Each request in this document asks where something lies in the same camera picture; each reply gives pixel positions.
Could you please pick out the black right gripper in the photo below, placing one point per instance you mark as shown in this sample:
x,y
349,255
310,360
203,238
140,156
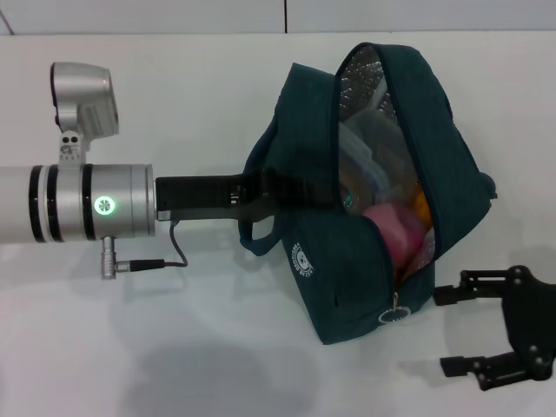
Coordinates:
x,y
534,321

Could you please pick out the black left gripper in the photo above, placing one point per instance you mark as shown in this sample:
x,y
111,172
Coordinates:
x,y
195,195

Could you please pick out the dark teal insulated lunch bag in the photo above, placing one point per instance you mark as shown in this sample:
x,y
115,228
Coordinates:
x,y
313,130

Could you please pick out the pink toy peach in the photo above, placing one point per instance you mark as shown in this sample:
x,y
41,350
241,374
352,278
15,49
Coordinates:
x,y
386,226

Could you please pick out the yellow banana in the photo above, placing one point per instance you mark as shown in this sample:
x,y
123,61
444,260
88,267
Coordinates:
x,y
421,206

